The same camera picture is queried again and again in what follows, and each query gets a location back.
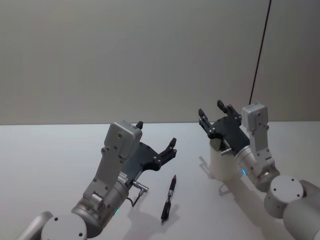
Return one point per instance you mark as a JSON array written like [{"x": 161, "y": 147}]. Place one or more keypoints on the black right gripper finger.
[
  {"x": 205, "y": 121},
  {"x": 231, "y": 111}
]

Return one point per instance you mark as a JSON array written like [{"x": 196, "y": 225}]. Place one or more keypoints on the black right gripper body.
[{"x": 230, "y": 132}]

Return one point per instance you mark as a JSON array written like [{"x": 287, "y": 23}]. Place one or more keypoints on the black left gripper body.
[{"x": 143, "y": 157}]

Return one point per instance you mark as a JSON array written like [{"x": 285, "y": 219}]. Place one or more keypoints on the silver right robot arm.
[{"x": 282, "y": 192}]

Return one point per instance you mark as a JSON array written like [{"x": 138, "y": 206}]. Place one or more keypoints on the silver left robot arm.
[{"x": 120, "y": 140}]

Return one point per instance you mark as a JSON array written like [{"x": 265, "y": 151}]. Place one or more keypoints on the small silver plug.
[{"x": 225, "y": 152}]

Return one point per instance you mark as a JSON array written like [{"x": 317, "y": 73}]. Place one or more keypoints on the white cylindrical cup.
[{"x": 221, "y": 167}]

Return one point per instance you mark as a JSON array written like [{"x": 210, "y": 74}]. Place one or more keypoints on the black pen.
[{"x": 170, "y": 193}]

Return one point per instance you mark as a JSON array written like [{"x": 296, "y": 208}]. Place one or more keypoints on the white table cloth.
[{"x": 50, "y": 155}]

